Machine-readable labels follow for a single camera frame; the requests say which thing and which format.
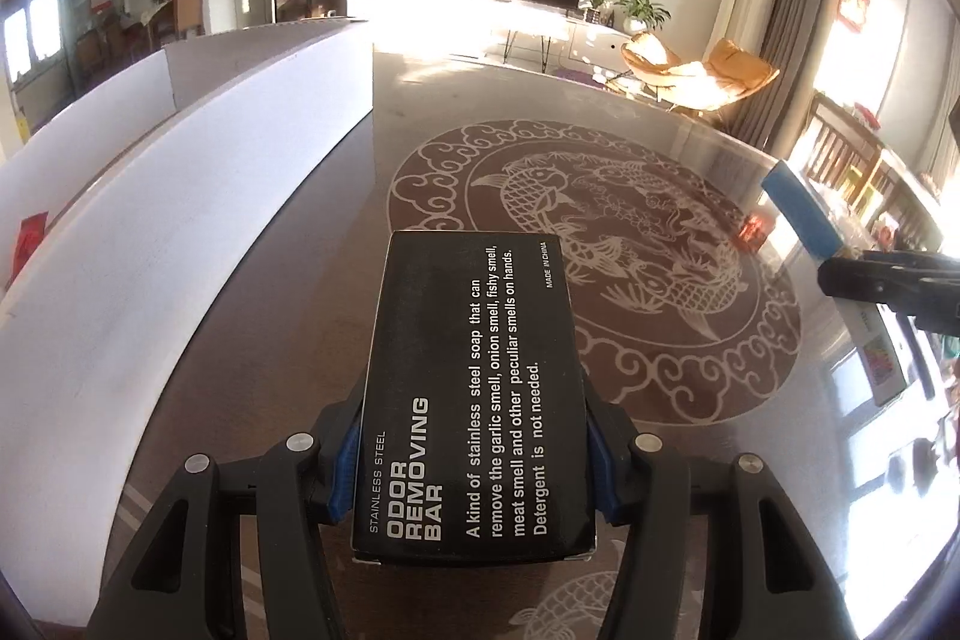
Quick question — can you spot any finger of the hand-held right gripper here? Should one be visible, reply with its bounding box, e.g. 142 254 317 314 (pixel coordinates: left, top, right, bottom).
760 158 845 259
817 248 960 335

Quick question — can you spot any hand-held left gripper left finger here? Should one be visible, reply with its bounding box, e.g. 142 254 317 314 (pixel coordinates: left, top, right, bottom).
86 381 370 640

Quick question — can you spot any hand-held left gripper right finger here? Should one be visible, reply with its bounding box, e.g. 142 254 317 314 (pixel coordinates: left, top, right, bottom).
579 383 860 640

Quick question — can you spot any black printed box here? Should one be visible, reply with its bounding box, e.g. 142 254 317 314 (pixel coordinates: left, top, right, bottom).
351 230 598 566

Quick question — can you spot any white foam board barrier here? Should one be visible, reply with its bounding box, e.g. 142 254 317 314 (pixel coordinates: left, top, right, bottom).
0 17 374 633

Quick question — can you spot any brown patterned desktop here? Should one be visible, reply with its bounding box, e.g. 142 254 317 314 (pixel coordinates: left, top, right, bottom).
124 47 960 640

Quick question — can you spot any wooden slatted chair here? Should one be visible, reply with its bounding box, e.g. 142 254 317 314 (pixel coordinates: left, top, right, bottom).
799 92 887 185

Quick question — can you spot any cluttered side shelf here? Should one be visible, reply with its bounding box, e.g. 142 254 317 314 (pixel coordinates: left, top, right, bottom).
862 149 960 253

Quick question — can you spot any orange lounge chair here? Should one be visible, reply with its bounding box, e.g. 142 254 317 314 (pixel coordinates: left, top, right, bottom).
621 32 781 118

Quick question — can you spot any grey curtain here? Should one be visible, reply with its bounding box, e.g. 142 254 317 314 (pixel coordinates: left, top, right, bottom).
724 0 845 151

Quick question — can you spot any large green potted plant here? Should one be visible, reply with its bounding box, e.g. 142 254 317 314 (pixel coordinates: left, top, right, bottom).
611 0 673 35

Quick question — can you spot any white television cabinet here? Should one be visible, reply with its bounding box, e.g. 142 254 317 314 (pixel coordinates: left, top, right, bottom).
495 14 640 76

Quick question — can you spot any wooden sideboard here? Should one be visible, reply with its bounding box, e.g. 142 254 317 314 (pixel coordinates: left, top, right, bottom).
145 0 208 50

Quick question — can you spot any bright window door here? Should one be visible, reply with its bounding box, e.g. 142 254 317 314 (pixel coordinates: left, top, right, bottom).
0 0 65 80

